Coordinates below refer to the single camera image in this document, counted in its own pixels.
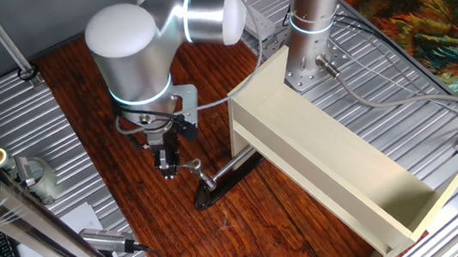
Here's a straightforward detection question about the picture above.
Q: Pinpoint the aluminium frame post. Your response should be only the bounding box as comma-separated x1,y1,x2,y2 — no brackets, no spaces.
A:
0,0,47,94

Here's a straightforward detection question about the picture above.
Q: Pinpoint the colourful patterned carpet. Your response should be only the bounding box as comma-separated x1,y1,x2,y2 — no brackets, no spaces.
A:
341,0,458,111

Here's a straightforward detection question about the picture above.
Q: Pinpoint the white power strip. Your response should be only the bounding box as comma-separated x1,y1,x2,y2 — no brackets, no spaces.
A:
243,9,278,43

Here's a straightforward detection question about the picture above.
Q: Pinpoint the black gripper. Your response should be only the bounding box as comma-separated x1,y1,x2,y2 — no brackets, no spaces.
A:
146,127,185,184

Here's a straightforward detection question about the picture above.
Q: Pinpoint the brown wood grain board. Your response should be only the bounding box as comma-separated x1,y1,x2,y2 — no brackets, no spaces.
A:
30,0,433,257

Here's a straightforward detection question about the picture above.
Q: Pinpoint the steel frame rail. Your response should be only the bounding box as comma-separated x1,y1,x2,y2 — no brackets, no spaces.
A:
0,109,141,257

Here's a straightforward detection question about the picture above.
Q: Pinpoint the thin grey cable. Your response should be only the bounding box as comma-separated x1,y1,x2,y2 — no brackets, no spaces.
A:
101,0,272,137

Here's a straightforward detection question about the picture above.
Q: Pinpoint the thick grey robot cable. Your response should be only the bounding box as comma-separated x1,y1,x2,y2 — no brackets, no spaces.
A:
314,39,458,144

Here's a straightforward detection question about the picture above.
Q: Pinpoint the silver metal clamp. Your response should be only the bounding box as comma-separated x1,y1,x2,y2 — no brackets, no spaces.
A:
13,153,38,189

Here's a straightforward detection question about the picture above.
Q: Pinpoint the black base metal crank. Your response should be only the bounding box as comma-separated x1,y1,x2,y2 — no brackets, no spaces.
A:
174,150,262,196

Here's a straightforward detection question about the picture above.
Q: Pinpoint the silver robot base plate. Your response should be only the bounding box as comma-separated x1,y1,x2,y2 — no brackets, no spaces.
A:
255,24,353,98

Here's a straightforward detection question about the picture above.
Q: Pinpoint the clear tape roll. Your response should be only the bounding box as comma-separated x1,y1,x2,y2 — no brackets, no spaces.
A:
20,153,62,208

